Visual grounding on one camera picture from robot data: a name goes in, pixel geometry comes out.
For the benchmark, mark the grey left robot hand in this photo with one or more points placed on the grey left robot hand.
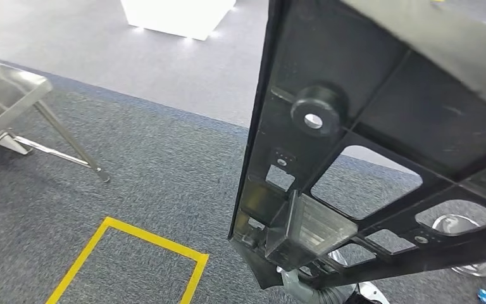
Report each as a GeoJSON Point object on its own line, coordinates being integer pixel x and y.
{"type": "Point", "coordinates": [293, 283]}

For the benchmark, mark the white glowing block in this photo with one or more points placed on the white glowing block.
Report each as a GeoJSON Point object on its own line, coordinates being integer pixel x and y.
{"type": "Point", "coordinates": [176, 16]}

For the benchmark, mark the yellow floor tape square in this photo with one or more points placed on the yellow floor tape square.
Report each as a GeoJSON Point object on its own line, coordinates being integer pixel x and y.
{"type": "Point", "coordinates": [150, 239]}

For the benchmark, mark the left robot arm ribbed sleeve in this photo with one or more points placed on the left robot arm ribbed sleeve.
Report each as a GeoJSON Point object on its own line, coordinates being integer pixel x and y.
{"type": "Point", "coordinates": [331, 296]}

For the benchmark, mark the chrome stanchion post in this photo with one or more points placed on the chrome stanchion post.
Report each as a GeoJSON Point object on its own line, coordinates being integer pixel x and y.
{"type": "Point", "coordinates": [454, 224]}

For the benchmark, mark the long black plastic frame part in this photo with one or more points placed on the long black plastic frame part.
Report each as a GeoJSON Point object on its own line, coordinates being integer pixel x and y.
{"type": "Point", "coordinates": [394, 105]}

